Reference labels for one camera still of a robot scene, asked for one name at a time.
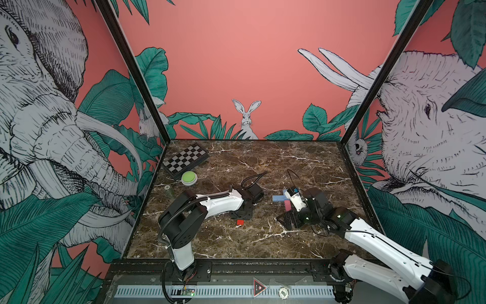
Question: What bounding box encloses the pink block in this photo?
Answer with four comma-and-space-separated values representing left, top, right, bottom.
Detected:
284, 200, 292, 212

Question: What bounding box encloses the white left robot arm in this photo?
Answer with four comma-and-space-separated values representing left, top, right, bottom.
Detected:
158, 172, 267, 303

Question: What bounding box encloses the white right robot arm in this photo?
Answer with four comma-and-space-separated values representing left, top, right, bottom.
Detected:
277, 186, 459, 303

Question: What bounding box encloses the green dome push button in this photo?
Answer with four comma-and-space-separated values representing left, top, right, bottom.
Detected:
181, 171, 198, 186

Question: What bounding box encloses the folded black chess board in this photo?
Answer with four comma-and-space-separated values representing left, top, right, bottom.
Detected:
163, 144, 209, 179

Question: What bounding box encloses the red triangle warning sticker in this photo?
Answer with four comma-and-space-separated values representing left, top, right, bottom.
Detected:
253, 277, 268, 297

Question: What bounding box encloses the black front rail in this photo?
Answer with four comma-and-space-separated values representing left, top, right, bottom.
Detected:
106, 258, 337, 284

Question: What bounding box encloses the white slotted cable duct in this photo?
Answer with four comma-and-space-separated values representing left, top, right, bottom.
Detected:
114, 285, 335, 300

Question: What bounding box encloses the black right corner post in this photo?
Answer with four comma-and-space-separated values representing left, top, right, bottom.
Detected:
340, 0, 434, 146

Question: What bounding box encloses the black corner post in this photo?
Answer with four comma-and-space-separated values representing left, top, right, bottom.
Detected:
95, 0, 171, 146
340, 0, 434, 146

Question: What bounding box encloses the black left corner post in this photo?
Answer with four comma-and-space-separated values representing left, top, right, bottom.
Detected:
95, 0, 171, 146

